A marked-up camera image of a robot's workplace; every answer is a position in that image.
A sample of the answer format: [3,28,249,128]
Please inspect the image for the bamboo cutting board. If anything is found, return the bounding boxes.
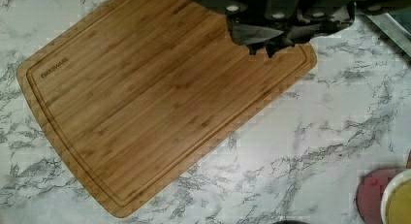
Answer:
[16,0,317,218]

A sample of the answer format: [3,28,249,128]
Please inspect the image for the stainless steel toaster oven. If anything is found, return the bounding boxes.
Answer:
[368,8,411,56]

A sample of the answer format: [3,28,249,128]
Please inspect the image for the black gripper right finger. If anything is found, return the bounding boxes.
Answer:
[265,2,356,58]

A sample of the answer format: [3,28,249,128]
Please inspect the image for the red lidded container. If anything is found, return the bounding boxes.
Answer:
[356,169,402,224]

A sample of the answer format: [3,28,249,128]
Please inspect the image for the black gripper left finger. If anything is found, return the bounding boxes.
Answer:
[226,16,283,55]

